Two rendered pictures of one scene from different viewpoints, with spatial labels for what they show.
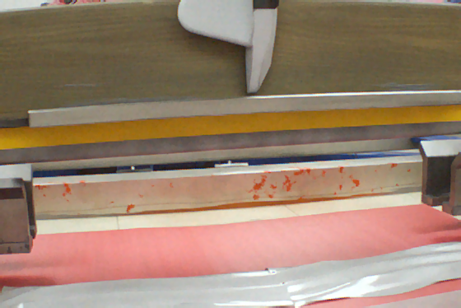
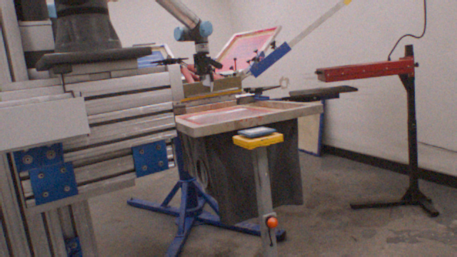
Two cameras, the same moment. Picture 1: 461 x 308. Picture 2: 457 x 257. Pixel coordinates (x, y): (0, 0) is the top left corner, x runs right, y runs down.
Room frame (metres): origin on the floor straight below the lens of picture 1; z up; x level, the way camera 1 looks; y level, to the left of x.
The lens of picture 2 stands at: (-1.46, 0.22, 1.19)
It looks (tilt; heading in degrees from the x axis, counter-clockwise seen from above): 9 degrees down; 350
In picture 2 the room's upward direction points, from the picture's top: 7 degrees counter-clockwise
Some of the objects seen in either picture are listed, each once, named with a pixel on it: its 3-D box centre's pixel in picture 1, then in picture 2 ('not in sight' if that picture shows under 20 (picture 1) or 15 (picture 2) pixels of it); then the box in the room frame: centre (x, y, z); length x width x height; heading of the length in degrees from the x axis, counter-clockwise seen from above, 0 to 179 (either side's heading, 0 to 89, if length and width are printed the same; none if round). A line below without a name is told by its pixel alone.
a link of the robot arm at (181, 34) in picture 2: not in sight; (187, 33); (0.33, 0.07, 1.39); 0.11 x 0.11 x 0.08; 33
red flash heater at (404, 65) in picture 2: not in sight; (362, 70); (0.82, -1.19, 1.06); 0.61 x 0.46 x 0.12; 72
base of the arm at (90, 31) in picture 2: not in sight; (86, 33); (-0.59, 0.38, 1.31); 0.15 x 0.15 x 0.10
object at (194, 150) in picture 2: not in sight; (200, 157); (0.14, 0.11, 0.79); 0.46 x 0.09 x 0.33; 12
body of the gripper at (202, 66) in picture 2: not in sight; (203, 63); (0.40, 0.01, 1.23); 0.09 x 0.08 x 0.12; 102
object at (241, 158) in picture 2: not in sight; (258, 170); (-0.05, -0.12, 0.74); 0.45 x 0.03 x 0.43; 102
